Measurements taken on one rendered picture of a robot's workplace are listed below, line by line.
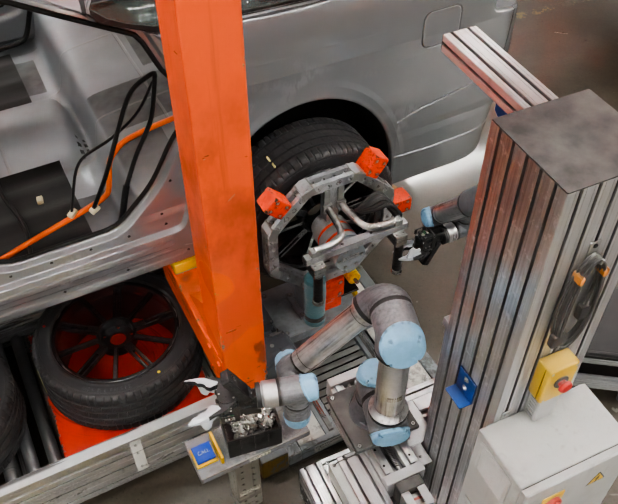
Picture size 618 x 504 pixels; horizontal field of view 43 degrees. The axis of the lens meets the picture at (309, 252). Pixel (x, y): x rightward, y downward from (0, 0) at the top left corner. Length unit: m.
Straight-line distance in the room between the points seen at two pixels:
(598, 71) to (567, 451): 3.92
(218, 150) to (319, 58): 0.80
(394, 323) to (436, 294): 2.02
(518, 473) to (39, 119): 2.46
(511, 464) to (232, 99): 1.15
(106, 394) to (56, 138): 1.15
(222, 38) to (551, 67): 3.97
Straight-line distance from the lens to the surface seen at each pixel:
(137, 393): 3.05
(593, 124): 1.69
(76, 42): 3.91
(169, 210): 2.93
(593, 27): 6.20
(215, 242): 2.32
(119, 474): 3.24
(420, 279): 4.03
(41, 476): 3.09
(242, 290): 2.52
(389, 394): 2.17
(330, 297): 3.29
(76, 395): 3.10
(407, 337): 1.95
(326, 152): 2.86
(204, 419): 2.06
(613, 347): 3.54
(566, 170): 1.56
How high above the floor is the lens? 3.00
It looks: 47 degrees down
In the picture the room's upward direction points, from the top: straight up
